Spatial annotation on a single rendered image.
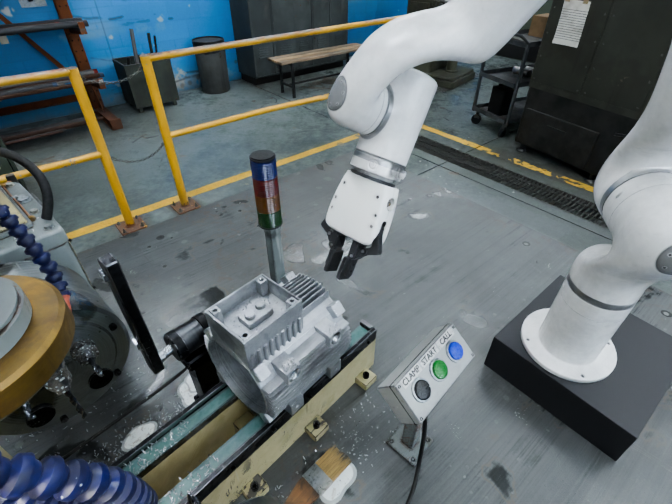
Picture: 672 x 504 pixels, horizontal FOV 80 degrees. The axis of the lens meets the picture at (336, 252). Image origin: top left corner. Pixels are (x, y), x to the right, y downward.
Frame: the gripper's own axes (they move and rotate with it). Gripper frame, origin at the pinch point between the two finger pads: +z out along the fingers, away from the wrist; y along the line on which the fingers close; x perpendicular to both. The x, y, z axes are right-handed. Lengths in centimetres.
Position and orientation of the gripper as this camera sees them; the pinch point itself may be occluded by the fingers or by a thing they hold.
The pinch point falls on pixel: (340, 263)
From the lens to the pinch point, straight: 67.8
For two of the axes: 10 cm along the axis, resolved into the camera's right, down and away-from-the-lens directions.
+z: -3.4, 9.1, 2.5
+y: -7.3, -4.2, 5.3
